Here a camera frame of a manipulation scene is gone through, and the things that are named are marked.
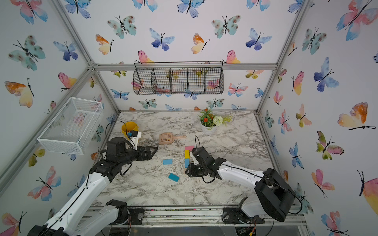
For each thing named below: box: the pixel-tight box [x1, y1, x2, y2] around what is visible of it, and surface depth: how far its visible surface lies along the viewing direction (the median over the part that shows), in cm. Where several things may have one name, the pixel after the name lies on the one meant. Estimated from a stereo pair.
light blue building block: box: [162, 158, 173, 165], surface depth 95 cm
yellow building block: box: [184, 149, 191, 159], surface depth 97 cm
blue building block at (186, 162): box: [184, 158, 190, 169], surface depth 95 cm
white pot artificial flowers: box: [197, 107, 233, 136], surface depth 98 cm
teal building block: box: [167, 173, 180, 183], surface depth 89 cm
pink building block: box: [184, 146, 195, 151], surface depth 101 cm
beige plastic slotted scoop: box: [158, 131, 187, 146], surface depth 105 cm
